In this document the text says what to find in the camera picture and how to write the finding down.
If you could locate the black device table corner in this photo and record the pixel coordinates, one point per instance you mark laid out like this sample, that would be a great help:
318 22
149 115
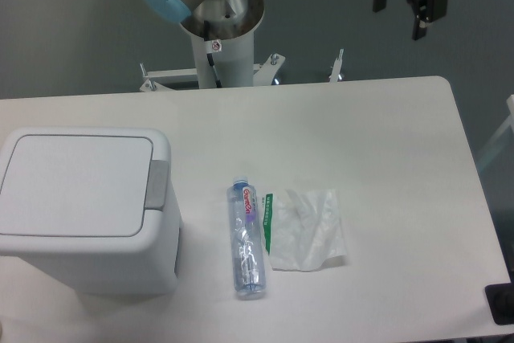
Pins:
500 301

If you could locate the white push-lid trash can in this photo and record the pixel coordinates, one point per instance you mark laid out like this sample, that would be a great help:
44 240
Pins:
92 207

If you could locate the clear plastic bag green strip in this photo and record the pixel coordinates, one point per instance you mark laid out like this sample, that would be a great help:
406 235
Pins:
303 233

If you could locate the clear plastic water bottle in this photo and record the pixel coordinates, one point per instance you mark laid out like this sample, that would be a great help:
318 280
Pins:
245 240

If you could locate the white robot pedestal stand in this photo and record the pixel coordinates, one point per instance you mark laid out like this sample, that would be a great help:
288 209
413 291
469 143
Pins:
218 64

